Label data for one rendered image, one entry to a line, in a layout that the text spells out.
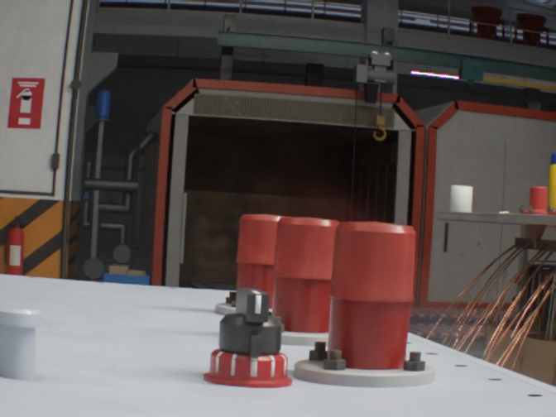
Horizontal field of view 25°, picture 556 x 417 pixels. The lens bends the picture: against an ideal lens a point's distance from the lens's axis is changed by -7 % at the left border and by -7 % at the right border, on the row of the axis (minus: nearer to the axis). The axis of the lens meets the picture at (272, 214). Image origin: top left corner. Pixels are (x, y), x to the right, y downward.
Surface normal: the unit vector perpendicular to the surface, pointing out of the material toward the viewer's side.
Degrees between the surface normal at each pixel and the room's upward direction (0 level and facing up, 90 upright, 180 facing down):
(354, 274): 89
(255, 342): 90
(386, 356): 90
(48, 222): 90
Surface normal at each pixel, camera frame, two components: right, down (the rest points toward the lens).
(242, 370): -0.16, -0.04
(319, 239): 0.29, 0.00
